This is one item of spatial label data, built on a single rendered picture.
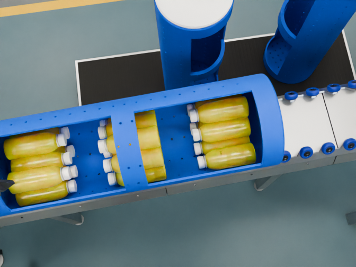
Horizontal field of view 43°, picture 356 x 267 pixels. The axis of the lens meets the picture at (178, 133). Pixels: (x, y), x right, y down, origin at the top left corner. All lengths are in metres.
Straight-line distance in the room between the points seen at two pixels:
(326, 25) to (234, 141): 0.71
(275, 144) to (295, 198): 1.24
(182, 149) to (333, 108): 0.55
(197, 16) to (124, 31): 1.22
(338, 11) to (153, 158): 0.93
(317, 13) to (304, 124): 0.47
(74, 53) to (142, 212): 1.02
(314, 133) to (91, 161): 0.77
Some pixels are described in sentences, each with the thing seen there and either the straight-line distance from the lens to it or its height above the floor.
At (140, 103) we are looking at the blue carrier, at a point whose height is 1.21.
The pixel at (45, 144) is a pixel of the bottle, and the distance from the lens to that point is 1.40.
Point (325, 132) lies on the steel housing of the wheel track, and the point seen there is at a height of 0.93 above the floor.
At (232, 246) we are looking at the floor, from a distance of 2.44.
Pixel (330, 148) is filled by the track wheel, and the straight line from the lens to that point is 1.58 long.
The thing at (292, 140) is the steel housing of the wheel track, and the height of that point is 0.93.
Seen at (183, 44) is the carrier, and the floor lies 0.91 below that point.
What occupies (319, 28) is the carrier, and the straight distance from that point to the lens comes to 1.96.
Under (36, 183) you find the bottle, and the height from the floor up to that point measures 1.12.
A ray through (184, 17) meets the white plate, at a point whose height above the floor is 1.04.
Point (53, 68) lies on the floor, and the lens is 2.76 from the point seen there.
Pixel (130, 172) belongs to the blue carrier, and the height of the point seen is 1.19.
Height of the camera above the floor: 2.43
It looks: 75 degrees down
